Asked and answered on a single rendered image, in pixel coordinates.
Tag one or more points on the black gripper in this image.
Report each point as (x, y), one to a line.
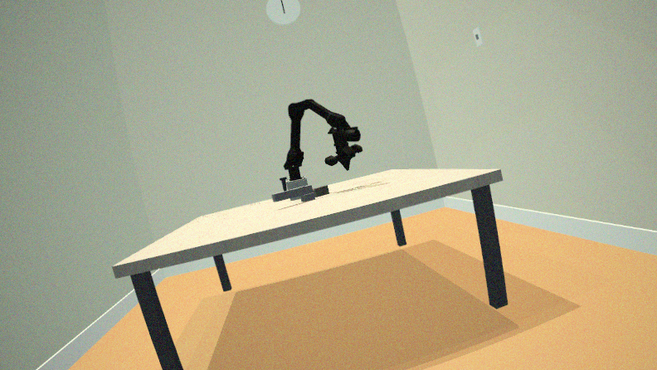
(331, 160)

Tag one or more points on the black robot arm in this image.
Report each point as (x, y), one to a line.
(343, 132)

